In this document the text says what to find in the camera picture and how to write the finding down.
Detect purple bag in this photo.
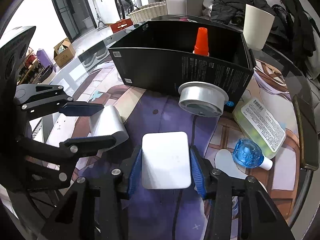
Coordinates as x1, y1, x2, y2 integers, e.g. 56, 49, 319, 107
36, 49, 52, 68

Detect blue glass bottle white cap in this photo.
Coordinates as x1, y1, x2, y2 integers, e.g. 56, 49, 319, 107
232, 138, 273, 171

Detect white rectangular box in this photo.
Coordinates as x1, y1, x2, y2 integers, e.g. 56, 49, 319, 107
142, 131, 191, 190

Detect silver round tin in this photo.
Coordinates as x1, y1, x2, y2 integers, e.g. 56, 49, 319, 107
178, 81, 229, 118

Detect black cardboard box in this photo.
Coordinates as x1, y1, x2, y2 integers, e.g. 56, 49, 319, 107
108, 20, 256, 112

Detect white rounded device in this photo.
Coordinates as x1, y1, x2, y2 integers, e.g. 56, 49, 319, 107
89, 105, 129, 151

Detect wicker laundry basket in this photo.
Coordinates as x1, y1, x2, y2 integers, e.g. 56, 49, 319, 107
128, 2, 167, 24

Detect brown cardboard box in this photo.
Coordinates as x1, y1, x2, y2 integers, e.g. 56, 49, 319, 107
54, 38, 75, 68

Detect cream tumbler cup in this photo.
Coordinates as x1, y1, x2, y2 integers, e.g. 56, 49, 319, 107
243, 4, 274, 51

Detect glue bottle orange cap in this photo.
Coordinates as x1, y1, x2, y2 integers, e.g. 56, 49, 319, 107
193, 27, 209, 56

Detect pile of black clothes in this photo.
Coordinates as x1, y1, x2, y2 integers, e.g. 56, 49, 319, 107
210, 0, 319, 69

